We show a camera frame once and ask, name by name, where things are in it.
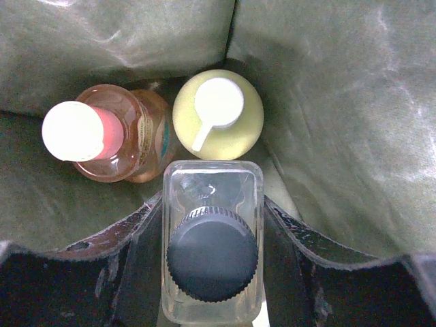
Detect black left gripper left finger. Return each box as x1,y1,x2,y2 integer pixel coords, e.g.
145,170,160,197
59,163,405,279
1,193,162,326

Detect yellow-green lotion bottle white cap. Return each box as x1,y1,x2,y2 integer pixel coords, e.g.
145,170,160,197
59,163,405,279
172,69,264,160

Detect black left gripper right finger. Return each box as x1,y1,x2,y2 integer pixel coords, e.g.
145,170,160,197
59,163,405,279
264,199,435,326

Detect clear square bottle black label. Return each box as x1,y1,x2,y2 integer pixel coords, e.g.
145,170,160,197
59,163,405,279
161,160,264,326

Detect orange soap bottle pink cap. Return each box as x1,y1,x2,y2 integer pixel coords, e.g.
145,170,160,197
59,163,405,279
42,84,178,183

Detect green canvas bag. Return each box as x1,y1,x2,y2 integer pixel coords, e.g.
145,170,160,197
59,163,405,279
1,1,435,258

